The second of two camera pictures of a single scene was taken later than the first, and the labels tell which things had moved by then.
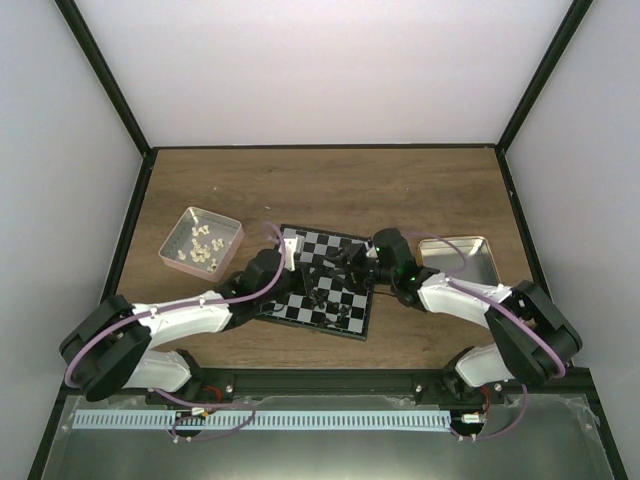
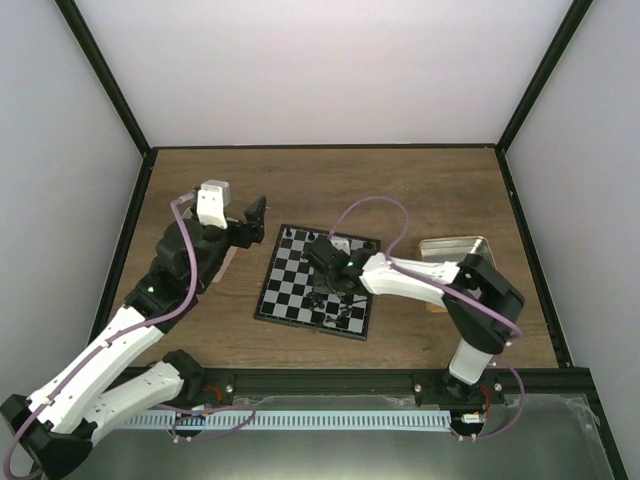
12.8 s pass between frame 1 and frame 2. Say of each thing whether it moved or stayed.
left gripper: moved
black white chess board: stayed
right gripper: moved
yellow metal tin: stayed
